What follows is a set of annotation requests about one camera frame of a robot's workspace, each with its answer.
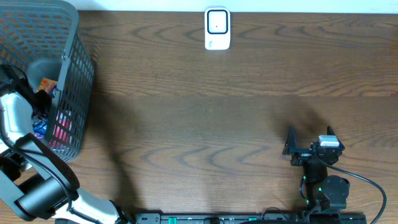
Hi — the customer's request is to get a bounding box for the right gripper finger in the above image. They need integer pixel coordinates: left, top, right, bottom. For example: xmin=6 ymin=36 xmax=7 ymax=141
xmin=326 ymin=126 xmax=345 ymax=149
xmin=284 ymin=126 xmax=297 ymax=152

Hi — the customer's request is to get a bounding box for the small orange snack box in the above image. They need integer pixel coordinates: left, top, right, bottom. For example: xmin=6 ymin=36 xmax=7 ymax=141
xmin=37 ymin=78 xmax=58 ymax=95

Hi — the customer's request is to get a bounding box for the blue Oreo cookie pack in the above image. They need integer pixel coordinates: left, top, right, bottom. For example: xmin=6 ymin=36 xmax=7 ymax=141
xmin=32 ymin=116 xmax=48 ymax=140

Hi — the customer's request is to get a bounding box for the red purple snack bag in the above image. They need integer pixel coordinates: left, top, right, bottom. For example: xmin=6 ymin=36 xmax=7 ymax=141
xmin=49 ymin=111 xmax=72 ymax=151

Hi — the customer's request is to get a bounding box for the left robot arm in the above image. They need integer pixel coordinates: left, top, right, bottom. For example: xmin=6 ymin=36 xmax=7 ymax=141
xmin=1 ymin=64 xmax=134 ymax=223

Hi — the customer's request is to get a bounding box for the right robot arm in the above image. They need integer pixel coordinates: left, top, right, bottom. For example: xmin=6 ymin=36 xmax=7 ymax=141
xmin=282 ymin=126 xmax=350 ymax=223

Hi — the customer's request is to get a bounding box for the grey plastic mesh basket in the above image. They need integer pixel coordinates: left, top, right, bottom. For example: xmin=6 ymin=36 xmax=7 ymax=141
xmin=1 ymin=1 xmax=95 ymax=162

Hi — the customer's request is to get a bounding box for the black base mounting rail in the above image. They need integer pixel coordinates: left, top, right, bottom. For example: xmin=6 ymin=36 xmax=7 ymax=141
xmin=133 ymin=213 xmax=367 ymax=224

